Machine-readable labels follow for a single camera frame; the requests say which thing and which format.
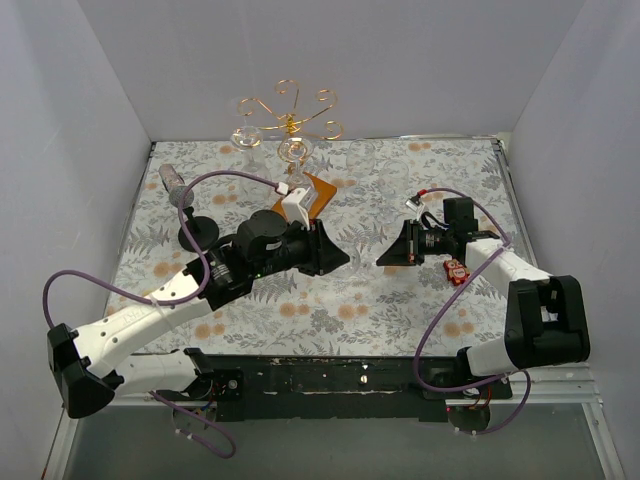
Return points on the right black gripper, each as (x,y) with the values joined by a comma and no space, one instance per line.
(411,242)

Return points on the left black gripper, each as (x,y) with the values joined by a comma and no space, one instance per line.
(314,251)

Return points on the ribbed clear wine glass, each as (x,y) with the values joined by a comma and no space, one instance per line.
(254,163)

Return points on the round clear wine glass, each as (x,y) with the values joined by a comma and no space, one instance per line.
(245,136)

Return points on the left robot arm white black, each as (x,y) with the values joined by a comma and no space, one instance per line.
(93,364)

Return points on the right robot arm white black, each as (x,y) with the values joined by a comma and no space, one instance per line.
(545,322)

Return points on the red owl toy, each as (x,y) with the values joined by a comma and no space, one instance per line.
(456,272)

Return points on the microphone on black stand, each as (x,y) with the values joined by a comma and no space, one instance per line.
(204,230)

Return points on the floral patterned table mat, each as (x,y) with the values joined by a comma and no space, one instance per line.
(359,308)

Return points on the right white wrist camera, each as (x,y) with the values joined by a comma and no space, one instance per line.
(416,203)

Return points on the gold wire wine glass rack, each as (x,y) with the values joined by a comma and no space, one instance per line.
(291,123)

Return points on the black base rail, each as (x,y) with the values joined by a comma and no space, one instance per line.
(245,388)

